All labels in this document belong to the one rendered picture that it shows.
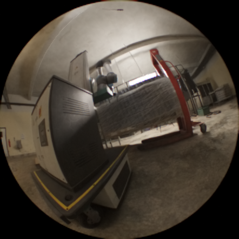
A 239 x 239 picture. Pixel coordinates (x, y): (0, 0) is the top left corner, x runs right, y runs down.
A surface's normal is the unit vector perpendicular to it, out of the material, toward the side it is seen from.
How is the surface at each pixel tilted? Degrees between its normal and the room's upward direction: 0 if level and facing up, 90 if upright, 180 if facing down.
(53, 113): 90
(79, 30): 180
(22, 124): 90
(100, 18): 180
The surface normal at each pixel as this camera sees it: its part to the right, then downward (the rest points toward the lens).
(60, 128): 0.92, -0.28
